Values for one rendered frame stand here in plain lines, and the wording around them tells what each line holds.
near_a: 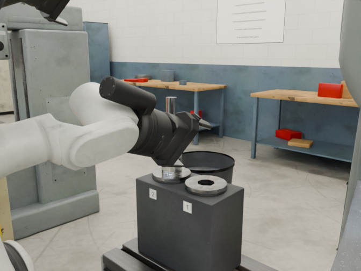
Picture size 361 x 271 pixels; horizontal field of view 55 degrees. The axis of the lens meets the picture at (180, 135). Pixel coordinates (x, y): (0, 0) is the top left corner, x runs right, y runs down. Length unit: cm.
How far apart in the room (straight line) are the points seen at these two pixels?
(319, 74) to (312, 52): 31
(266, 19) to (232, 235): 483
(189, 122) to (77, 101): 22
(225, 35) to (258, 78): 91
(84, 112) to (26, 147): 10
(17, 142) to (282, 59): 494
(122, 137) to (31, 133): 12
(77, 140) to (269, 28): 501
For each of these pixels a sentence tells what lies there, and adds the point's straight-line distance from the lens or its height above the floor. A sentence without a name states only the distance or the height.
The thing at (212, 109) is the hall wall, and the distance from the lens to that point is 601.
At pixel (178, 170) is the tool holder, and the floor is 114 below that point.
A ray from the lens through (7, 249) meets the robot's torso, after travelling 70.
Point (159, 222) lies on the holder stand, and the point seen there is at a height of 103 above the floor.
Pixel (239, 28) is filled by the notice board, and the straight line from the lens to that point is 567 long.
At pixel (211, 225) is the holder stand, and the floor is 107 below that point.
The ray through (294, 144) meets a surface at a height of 25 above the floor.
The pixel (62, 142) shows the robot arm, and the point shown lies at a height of 128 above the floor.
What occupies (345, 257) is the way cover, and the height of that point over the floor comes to 92.
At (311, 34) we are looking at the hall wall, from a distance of 512.
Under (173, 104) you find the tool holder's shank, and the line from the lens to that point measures 75.
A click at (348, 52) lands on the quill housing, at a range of 47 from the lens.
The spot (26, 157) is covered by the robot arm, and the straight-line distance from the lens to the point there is 50.
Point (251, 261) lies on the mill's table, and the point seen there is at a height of 92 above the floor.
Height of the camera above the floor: 139
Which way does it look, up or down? 14 degrees down
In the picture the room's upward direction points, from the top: straight up
